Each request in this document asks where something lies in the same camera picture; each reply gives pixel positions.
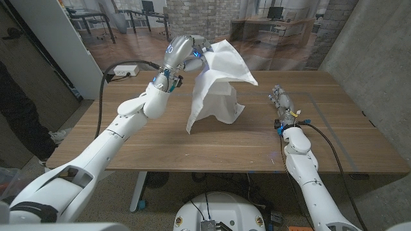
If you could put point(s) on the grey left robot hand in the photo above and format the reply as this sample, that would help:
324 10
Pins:
180 51

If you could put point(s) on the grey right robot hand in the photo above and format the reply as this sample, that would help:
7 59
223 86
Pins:
284 102

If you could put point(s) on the white cloth towel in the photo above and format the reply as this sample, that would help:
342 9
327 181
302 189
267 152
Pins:
224 70

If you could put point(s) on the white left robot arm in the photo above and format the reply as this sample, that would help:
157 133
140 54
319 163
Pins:
106 150

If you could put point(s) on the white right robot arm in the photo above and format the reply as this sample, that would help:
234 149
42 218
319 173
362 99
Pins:
308 179

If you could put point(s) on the printed office backdrop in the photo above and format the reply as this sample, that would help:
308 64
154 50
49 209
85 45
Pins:
135 38

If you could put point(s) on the white power strip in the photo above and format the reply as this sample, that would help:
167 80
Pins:
125 70

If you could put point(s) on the white cabinet panel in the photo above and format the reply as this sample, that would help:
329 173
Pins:
64 41

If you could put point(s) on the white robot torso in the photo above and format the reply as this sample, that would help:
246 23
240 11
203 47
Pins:
221 208

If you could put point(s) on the orange object on floor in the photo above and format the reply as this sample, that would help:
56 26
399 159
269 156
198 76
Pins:
302 228

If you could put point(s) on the black round floor fan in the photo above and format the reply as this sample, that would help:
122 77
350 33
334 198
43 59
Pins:
156 179

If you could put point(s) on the white table leg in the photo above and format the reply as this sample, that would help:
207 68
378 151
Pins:
138 189

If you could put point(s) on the person in dark trousers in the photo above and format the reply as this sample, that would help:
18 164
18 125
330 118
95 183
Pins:
19 118

